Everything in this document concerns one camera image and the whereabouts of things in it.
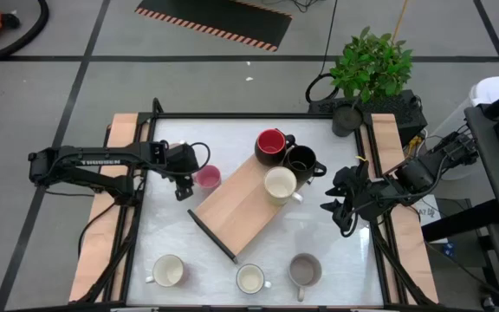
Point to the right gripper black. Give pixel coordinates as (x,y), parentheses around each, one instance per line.
(360,195)

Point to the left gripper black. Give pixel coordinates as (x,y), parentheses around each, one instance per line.
(182,160)

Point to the pink mug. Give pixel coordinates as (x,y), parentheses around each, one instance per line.
(208,177)

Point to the all-black mug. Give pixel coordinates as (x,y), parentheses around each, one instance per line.
(301,161)

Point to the cream mug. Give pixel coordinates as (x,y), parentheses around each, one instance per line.
(168,270)
(280,185)

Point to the grey mug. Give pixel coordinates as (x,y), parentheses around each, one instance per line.
(304,271)

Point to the black mug with red inside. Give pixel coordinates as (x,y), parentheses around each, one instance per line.
(271,145)

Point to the white mug with blue rim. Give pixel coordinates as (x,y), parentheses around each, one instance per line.
(250,278)

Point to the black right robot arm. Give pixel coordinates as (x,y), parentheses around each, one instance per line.
(418,175)

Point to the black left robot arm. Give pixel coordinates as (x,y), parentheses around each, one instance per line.
(98,161)

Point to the light wooden side board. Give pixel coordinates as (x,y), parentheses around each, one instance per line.
(98,242)
(410,242)

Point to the white paper sheet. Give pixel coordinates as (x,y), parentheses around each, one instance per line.
(429,214)

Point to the green leafy plant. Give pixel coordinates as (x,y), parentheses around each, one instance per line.
(373,65)

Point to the black hazard-striped floor mat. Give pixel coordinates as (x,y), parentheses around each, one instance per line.
(215,17)

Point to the white waste bin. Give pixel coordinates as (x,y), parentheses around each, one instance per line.
(492,89)

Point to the yellow stick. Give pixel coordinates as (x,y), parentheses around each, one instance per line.
(401,15)

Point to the black table frame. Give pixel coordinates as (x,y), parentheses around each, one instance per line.
(254,115)

